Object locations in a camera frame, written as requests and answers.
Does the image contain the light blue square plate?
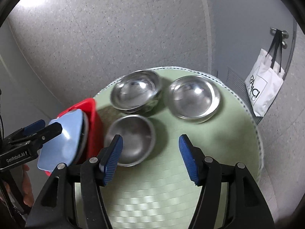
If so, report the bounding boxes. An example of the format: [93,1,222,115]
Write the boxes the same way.
[37,109,83,172]

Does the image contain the large steel mixing bowl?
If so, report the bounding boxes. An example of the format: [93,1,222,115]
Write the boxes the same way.
[72,112,89,164]

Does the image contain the small steel bowl front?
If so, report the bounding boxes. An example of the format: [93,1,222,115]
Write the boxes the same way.
[104,115,156,167]

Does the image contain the person's left hand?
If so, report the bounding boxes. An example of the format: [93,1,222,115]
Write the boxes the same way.
[10,164,34,207]

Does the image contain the red plastic square basin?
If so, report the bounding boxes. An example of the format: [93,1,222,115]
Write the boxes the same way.
[45,98,103,175]

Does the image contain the round table green tablecloth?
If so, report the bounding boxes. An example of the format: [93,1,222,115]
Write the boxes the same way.
[101,76,264,228]

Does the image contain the white tote bag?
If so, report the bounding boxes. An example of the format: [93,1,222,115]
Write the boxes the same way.
[245,30,285,117]

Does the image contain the grey door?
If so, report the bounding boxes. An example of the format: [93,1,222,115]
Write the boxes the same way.
[207,0,297,108]

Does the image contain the metal door handle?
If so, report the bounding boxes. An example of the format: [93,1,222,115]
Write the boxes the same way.
[270,27,289,49]

